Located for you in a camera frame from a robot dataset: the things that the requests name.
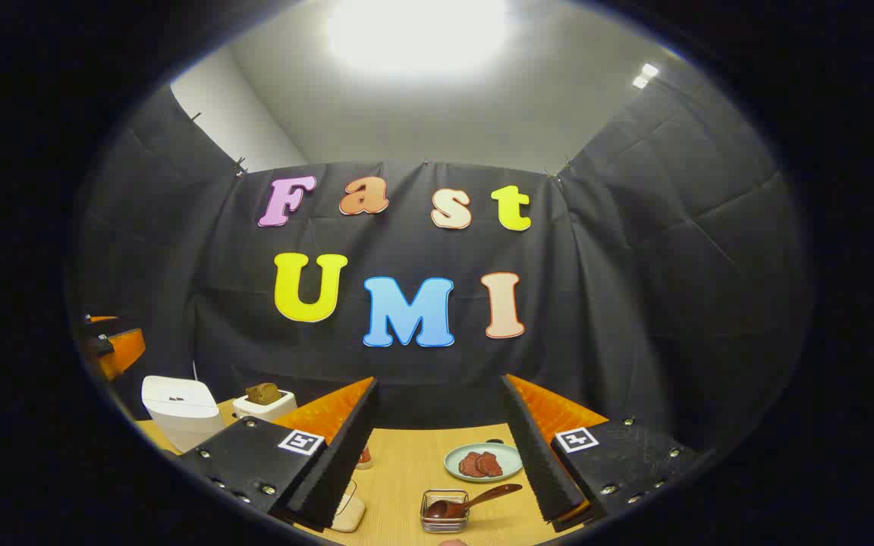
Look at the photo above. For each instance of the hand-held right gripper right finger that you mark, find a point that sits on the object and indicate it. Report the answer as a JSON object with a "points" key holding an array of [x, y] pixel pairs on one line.
{"points": [[539, 462]]}

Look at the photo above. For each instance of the white rice cooker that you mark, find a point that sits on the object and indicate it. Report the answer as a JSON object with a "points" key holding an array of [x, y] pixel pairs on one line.
{"points": [[179, 413]]}

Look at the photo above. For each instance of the brown wooden spoon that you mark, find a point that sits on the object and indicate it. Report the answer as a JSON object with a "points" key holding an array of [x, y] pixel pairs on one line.
{"points": [[444, 508]]}

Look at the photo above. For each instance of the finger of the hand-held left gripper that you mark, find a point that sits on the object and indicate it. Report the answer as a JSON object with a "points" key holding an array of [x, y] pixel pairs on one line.
{"points": [[122, 353]]}

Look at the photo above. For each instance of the white toaster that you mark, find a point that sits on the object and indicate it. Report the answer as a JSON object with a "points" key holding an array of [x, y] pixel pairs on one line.
{"points": [[262, 409]]}

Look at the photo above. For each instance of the red meat slice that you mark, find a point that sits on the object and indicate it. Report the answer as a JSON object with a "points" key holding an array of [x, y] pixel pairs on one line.
{"points": [[470, 464], [492, 464]]}

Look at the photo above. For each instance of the pale green plate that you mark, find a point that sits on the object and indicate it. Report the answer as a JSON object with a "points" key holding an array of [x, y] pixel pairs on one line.
{"points": [[513, 459]]}

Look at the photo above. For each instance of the small ceiling spotlight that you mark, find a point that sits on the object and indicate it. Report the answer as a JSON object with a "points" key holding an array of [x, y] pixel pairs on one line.
{"points": [[650, 70], [640, 82]]}

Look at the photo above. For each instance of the clear plastic container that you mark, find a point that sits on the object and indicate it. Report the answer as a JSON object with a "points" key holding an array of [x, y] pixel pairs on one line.
{"points": [[350, 512]]}

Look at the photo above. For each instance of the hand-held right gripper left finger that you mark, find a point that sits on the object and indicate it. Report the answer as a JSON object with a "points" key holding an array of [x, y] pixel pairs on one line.
{"points": [[338, 462]]}

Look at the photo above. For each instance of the clear plastic bottle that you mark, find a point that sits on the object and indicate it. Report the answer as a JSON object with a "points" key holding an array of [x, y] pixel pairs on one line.
{"points": [[364, 457]]}

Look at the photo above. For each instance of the brown bread slice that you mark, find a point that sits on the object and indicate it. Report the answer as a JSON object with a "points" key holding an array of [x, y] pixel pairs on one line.
{"points": [[262, 393]]}

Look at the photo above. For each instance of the black backdrop cloth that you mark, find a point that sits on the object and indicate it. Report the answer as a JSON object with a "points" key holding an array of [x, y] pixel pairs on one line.
{"points": [[619, 303]]}

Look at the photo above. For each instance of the ceiling light panel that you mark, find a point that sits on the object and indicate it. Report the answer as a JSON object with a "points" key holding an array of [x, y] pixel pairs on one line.
{"points": [[418, 30]]}

